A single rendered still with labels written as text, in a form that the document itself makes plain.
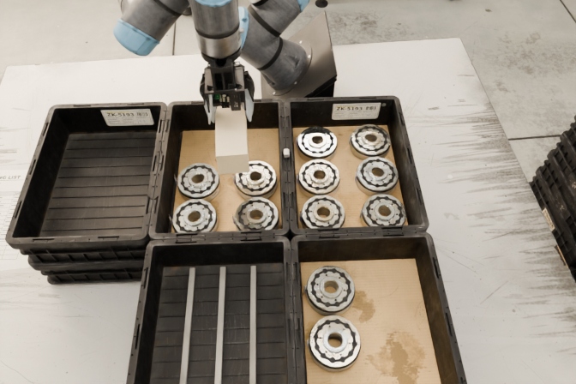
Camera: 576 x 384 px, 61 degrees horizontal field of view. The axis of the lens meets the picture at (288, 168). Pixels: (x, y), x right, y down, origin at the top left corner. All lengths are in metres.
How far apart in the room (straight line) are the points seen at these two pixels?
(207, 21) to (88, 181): 0.66
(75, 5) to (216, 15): 2.68
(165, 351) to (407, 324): 0.50
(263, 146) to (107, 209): 0.42
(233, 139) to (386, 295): 0.47
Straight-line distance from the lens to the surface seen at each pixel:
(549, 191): 2.13
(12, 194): 1.56
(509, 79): 2.92
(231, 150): 0.94
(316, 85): 1.35
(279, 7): 1.33
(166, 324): 1.09
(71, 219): 1.28
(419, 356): 1.08
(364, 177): 1.21
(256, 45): 1.36
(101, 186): 1.30
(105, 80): 1.76
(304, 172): 1.20
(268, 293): 1.09
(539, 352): 1.31
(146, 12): 0.88
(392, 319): 1.09
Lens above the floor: 1.84
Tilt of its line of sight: 54 degrees down
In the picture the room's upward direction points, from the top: straight up
